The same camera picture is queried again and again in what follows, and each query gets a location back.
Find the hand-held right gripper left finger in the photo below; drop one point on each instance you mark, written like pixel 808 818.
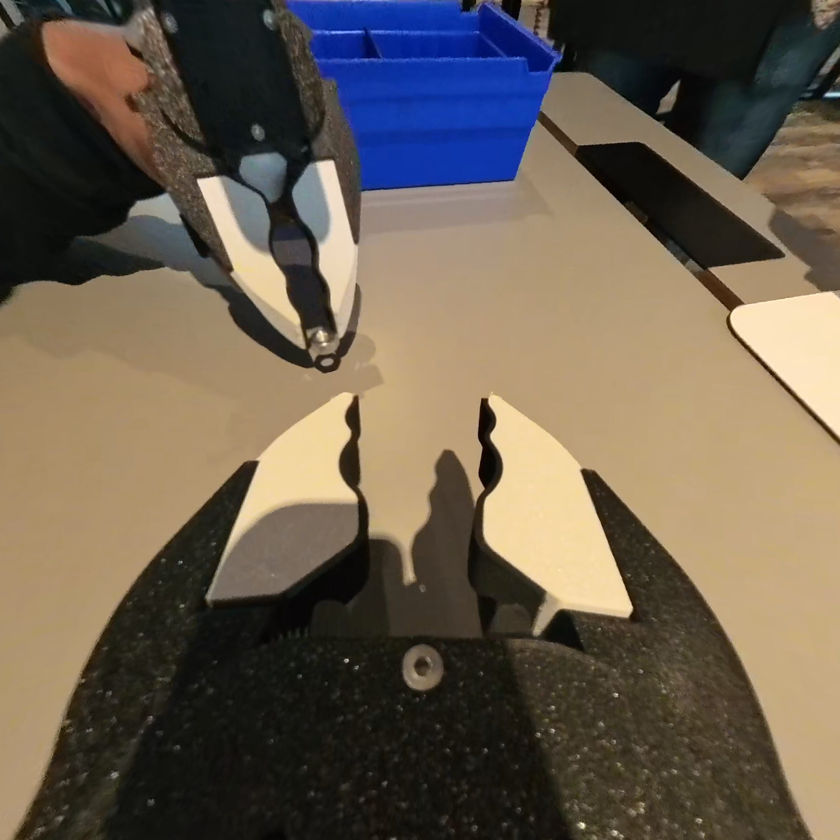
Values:
pixel 295 472

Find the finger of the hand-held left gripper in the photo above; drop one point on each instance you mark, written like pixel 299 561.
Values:
pixel 243 236
pixel 334 229

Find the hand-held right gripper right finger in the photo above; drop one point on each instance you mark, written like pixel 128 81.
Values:
pixel 544 525

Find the silver hex bolt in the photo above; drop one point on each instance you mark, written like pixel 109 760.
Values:
pixel 321 338

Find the blue plastic bin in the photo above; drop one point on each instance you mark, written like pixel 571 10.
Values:
pixel 433 131

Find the person's left forearm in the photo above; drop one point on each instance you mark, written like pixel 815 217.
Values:
pixel 39 184

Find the person's left hand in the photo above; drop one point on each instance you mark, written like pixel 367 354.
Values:
pixel 92 65

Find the white monitor stand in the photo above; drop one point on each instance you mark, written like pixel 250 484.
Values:
pixel 794 354

